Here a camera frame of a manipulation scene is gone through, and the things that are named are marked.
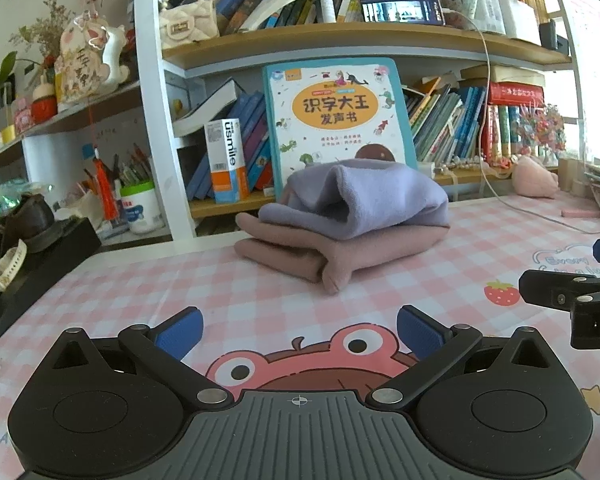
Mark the white and wooden bookshelf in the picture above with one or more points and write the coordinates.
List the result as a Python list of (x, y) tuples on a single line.
[(150, 110)]

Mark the pink plush toy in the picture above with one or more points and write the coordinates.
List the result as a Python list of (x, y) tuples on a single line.
[(532, 177)]

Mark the teal children's picture book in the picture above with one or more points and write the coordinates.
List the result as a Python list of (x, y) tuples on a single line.
[(330, 110)]

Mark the bunch of pencils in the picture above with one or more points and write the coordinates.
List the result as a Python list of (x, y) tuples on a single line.
[(130, 170)]

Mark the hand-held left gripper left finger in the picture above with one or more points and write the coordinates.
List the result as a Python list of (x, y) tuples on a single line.
[(180, 334)]

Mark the colourful bead ornament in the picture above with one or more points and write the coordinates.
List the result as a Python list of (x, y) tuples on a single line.
[(537, 130)]

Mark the row of blue books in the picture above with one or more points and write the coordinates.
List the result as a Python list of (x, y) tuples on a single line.
[(252, 135)]

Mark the cream quilted handbag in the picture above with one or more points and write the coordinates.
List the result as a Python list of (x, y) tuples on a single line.
[(187, 22)]

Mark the white pen holders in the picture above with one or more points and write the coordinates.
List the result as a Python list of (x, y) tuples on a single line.
[(515, 17)]

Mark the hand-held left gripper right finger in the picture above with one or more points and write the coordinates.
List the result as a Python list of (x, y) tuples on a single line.
[(420, 334)]

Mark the pink eraser bar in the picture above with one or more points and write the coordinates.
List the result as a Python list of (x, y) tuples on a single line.
[(580, 211)]

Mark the white woven basket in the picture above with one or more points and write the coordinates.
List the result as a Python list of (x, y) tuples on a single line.
[(5, 270)]

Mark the white tub with green rim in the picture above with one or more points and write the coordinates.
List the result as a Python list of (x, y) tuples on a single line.
[(140, 210)]

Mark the row of colourful books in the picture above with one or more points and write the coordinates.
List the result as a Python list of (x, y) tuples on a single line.
[(450, 120)]

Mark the white and orange carton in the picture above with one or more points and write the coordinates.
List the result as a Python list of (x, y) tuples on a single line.
[(225, 160)]

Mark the smartphone with lit screen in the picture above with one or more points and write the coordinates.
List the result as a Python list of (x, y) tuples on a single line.
[(400, 10)]

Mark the pink checked tablecloth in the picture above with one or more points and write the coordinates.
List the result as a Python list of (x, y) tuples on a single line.
[(130, 280)]

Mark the purple and mauve sweater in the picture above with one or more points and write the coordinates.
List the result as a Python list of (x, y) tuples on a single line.
[(360, 210)]

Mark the shiny green wrapping foil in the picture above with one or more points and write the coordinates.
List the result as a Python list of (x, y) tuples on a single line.
[(0, 205)]

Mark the red tassel ornament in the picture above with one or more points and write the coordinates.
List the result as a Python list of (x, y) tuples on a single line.
[(105, 190)]

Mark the red and cream jar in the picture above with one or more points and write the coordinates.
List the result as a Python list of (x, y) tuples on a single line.
[(44, 105)]

